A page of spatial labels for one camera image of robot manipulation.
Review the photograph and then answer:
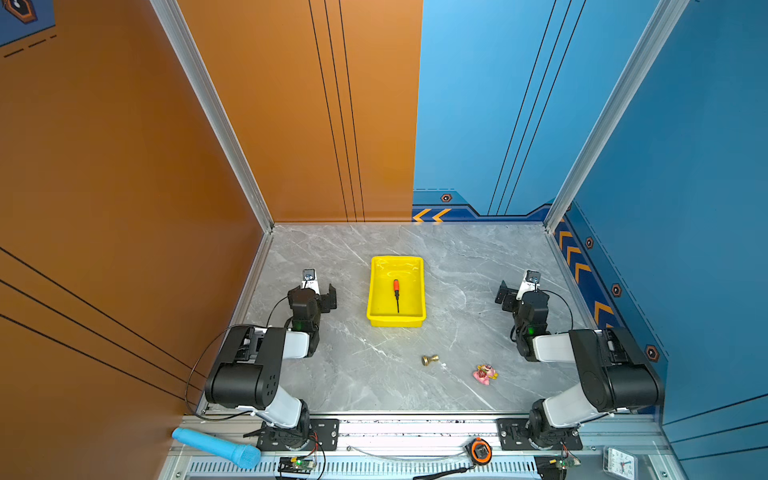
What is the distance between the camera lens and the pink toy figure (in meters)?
0.81

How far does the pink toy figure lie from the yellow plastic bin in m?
0.21

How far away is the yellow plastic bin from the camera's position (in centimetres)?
92
